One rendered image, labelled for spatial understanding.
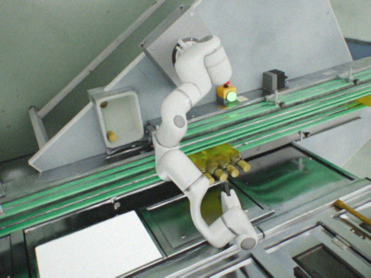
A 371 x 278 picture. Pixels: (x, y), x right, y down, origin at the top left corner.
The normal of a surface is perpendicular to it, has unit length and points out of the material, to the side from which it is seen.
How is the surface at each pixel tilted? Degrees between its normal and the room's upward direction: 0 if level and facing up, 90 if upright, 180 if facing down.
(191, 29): 4
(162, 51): 4
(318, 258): 90
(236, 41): 0
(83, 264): 90
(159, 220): 90
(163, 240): 90
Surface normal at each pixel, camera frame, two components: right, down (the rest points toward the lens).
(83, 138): 0.44, 0.37
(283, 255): -0.11, -0.88
